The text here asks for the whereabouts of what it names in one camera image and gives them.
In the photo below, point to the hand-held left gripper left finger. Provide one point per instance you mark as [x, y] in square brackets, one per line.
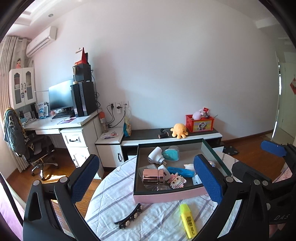
[85, 178]

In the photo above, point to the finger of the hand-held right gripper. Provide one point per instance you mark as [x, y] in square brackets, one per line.
[272, 148]
[249, 171]

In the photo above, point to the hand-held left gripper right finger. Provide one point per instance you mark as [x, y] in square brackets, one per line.
[208, 179]

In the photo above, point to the blue plastic case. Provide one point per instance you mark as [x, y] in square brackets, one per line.
[181, 172]

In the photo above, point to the pink pixel block toy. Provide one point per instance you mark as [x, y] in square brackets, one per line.
[177, 182]

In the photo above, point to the teal round container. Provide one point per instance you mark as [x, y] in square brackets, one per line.
[171, 154]

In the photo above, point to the rose gold metallic case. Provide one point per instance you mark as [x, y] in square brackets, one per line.
[153, 175]

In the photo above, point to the white plug adapter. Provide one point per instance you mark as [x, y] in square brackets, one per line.
[155, 157]

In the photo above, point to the black floor scale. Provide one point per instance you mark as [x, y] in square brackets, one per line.
[230, 150]

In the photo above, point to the white nightstand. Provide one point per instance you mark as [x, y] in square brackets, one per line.
[108, 149]

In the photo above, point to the white desk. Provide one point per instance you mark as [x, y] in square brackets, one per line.
[76, 139]

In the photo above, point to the yellow highlighter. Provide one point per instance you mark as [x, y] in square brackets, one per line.
[188, 219]

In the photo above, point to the white door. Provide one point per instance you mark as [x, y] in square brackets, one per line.
[276, 104]

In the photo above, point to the pink patterned pouch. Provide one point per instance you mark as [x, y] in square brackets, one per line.
[109, 134]

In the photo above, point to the red toy box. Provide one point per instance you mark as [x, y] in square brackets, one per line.
[200, 124]

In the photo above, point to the yellow octopus plush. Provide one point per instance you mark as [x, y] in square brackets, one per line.
[179, 130]

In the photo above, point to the black studded hair clip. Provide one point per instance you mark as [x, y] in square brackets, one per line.
[129, 216]

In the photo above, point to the orange capped bottle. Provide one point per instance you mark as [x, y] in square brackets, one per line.
[103, 120]

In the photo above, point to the purple mouse pad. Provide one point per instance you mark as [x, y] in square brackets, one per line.
[67, 120]

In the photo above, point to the black roller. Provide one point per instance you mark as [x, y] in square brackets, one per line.
[163, 134]

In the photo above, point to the white striped quilt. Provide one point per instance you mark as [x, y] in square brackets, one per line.
[157, 220]

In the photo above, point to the pink plush toy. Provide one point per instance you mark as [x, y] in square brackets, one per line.
[197, 114]

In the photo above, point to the blue snack bag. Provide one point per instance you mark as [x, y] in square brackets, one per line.
[127, 127]

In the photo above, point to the red door ornament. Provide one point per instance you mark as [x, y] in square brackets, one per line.
[293, 84]

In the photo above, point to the black keyboard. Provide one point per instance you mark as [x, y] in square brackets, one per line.
[62, 115]

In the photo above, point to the red card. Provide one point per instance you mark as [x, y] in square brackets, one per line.
[205, 110]

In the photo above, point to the black office chair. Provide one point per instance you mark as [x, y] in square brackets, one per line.
[25, 139]

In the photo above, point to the black low cabinet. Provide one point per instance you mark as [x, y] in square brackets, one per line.
[148, 134]

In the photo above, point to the black computer tower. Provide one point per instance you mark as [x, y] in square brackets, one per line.
[83, 99]

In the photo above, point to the blue white box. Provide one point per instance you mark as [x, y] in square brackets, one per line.
[41, 111]

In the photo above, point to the black computer monitor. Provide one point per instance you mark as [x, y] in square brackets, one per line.
[60, 95]

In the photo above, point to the white desk lamp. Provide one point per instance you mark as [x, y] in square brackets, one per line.
[41, 91]

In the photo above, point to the black speaker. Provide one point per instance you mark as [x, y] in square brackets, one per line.
[82, 73]

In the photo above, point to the red paper bag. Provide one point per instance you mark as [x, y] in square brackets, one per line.
[83, 56]

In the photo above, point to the pink cartoon figure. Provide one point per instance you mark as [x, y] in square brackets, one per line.
[18, 63]

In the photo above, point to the beige striped curtain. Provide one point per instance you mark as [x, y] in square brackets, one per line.
[8, 69]

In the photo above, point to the white air conditioner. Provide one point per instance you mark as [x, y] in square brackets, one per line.
[41, 41]

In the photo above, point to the white wall socket row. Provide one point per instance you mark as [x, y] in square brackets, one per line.
[119, 105]

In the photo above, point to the white wall cabinet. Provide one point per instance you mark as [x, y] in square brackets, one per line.
[22, 88]

